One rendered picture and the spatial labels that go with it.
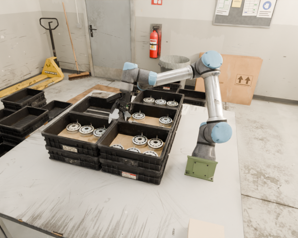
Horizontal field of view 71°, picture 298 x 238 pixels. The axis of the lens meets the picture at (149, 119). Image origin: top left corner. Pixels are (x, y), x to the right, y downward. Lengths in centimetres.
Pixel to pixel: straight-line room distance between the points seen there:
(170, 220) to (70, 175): 68
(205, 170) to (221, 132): 28
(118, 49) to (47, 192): 362
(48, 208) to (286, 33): 398
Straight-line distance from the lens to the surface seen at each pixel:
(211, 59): 127
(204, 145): 134
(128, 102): 117
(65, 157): 151
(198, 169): 137
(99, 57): 485
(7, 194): 151
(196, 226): 112
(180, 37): 417
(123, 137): 149
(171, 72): 134
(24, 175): 158
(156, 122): 165
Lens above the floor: 171
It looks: 31 degrees down
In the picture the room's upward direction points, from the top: 2 degrees clockwise
